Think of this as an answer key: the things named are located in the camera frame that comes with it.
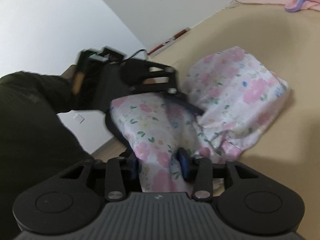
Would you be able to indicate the person's left forearm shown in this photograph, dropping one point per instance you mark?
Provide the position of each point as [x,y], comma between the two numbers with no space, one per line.
[30,120]

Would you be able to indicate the white wall socket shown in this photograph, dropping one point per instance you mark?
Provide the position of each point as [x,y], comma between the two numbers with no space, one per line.
[78,118]

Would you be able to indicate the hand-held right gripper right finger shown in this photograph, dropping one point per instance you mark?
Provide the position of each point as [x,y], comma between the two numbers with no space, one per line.
[182,163]

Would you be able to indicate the pink floral garment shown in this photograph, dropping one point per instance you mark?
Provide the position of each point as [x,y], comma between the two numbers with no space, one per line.
[237,92]

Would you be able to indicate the red and white strip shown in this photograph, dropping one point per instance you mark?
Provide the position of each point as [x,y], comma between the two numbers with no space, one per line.
[172,38]

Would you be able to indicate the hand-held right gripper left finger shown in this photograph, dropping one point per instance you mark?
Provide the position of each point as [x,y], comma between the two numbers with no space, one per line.
[135,168]

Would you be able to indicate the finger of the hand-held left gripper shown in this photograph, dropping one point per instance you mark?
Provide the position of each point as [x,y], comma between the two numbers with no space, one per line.
[174,80]
[110,123]

